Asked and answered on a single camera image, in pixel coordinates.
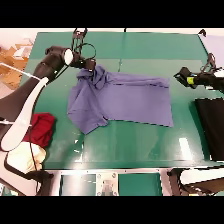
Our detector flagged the silver frame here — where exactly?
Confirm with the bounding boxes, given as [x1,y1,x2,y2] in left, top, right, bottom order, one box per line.
[42,167,174,197]

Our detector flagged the purple-blue T-shirt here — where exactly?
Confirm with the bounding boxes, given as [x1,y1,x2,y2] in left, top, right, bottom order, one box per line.
[66,64,175,136]

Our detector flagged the red garment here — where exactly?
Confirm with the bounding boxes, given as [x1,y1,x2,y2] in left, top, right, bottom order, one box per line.
[22,112,57,149]

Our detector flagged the black cable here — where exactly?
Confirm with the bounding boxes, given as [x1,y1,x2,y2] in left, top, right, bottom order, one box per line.
[78,42,98,62]

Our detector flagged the black garment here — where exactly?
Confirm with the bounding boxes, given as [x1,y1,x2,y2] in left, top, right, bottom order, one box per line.
[194,97,224,162]

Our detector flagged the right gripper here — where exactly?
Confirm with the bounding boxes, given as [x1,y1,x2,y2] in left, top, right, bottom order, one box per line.
[173,66,198,89]

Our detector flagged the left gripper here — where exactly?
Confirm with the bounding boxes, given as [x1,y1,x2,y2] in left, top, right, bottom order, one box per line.
[78,57,98,73]

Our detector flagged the cream garment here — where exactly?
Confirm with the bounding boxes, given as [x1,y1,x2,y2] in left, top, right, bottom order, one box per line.
[6,142,47,175]

